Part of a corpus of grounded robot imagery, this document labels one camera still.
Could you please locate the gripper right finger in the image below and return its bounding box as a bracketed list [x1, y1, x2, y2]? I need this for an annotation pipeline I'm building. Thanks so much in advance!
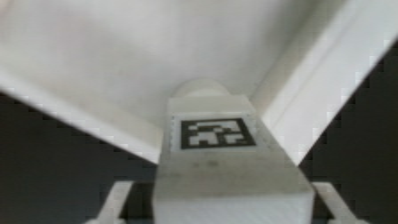
[314, 182, 372, 224]

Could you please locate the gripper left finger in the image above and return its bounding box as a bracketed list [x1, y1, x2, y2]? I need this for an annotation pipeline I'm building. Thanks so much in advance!
[83, 181, 134, 224]

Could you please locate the white table leg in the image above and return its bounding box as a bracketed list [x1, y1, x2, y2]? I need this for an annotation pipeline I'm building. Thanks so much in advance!
[154, 79, 315, 224]

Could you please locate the white square table top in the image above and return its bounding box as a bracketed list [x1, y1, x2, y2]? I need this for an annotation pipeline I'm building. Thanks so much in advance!
[0, 0, 324, 160]

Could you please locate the white L-shaped fence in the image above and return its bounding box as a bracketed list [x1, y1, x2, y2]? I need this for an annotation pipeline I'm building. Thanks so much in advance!
[253, 0, 398, 161]

